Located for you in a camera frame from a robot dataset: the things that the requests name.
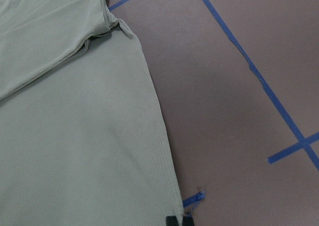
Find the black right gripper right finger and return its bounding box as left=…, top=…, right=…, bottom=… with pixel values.
left=182, top=217, right=194, bottom=226

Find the olive green long-sleeve shirt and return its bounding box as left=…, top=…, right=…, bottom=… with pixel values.
left=0, top=0, right=184, bottom=226

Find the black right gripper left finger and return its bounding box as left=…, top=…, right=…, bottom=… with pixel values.
left=165, top=216, right=178, bottom=226

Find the brown table mat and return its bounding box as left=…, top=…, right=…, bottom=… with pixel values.
left=108, top=0, right=319, bottom=226

